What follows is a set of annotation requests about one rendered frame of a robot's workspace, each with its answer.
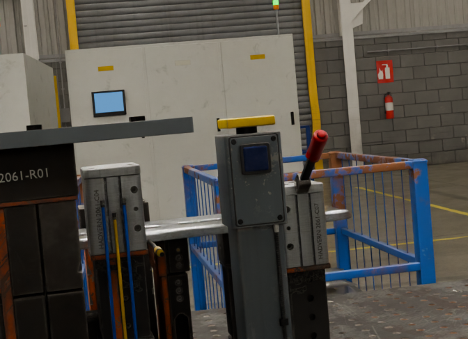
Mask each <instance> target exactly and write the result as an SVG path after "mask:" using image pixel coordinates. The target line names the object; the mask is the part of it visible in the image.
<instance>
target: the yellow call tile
mask: <svg viewBox="0 0 468 339"><path fill-rule="evenodd" d="M217 123H218V128H219V129H233V128H236V134H251V133H258V131H257V126H265V125H274V124H275V116H274V115H268V116H250V117H241V118H229V119H220V120H218V121H217Z"/></svg>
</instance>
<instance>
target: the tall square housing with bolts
mask: <svg viewBox="0 0 468 339"><path fill-rule="evenodd" d="M140 173H141V169H140V165H138V164H135V163H133V162H128V163H119V164H105V165H97V166H84V167H81V168H80V174H81V182H82V189H83V197H84V211H85V219H86V233H87V240H88V254H89V256H90V259H91V261H93V265H94V273H95V287H96V295H97V309H98V317H99V324H100V332H101V333H97V339H155V337H154V335H153V333H152V332H151V330H150V315H149V307H148V293H147V285H146V270H145V262H144V255H148V249H147V243H146V228H145V220H144V212H143V198H142V190H141V175H140Z"/></svg>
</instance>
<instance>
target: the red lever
mask: <svg viewBox="0 0 468 339"><path fill-rule="evenodd" d="M327 140H328V134H327V133H326V131H324V130H321V129H319V130H316V131H315V132H314V133H313V137H312V139H311V142H310V144H309V148H308V150H307V152H306V158H307V160H306V163H305V165H304V169H303V171H302V173H300V174H297V175H296V178H295V181H294V185H295V189H296V192H297V194H299V193H306V192H309V189H310V187H311V179H310V175H311V172H312V170H313V167H314V165H315V163H316V162H318V161H319V160H320V157H321V155H322V152H323V150H324V148H325V145H326V143H327Z"/></svg>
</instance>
